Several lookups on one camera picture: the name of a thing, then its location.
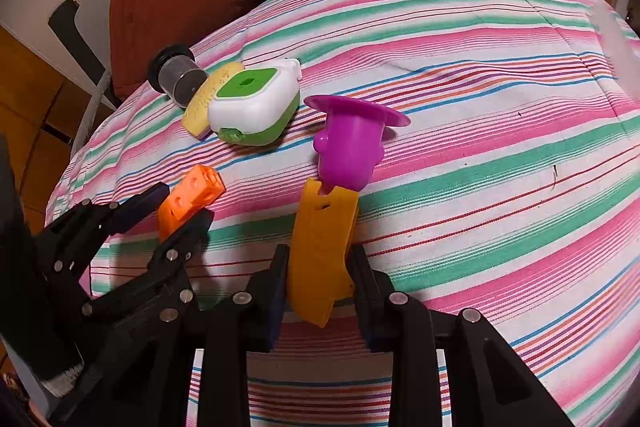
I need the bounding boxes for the black rolled mat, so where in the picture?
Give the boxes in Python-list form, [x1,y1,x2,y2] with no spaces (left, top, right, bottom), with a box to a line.
[48,0,121,108]

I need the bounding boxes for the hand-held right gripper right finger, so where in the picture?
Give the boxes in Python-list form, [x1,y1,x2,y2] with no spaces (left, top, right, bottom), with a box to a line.
[347,246,576,427]

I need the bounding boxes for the orange cheese toy block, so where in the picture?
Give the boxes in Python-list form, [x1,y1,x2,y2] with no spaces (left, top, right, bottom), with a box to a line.
[158,165,226,244]

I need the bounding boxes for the green and white plastic case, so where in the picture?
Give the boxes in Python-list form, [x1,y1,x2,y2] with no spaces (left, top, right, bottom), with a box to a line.
[207,58,302,146]

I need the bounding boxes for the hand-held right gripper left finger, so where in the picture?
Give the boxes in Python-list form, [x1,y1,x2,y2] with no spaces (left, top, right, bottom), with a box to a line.
[192,244,291,427]

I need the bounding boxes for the wooden wardrobe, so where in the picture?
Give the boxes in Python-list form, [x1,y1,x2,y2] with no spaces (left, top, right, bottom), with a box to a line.
[0,27,118,230]

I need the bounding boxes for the striped pink green blanket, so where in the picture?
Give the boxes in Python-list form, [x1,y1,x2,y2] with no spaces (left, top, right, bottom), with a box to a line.
[45,0,640,427]

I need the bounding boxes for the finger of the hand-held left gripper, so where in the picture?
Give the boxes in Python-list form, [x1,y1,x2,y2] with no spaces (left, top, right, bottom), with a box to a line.
[80,208,216,323]
[31,183,172,293]

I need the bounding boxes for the yellow oval embossed block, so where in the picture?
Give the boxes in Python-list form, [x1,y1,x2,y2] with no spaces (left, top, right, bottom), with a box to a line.
[181,61,245,142]

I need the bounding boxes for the purple toy cup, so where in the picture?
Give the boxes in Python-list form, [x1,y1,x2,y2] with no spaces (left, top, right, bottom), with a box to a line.
[304,95,412,194]

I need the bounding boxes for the yellow-orange plastic toy piece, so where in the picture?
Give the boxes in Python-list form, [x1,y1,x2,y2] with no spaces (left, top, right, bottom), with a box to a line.
[289,178,360,328]

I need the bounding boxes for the white bed frame tube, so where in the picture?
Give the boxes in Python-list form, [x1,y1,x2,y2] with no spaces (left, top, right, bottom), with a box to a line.
[70,69,112,158]

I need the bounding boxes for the black lid clear jar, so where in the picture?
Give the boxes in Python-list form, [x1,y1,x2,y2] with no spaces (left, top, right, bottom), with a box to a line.
[148,45,209,108]

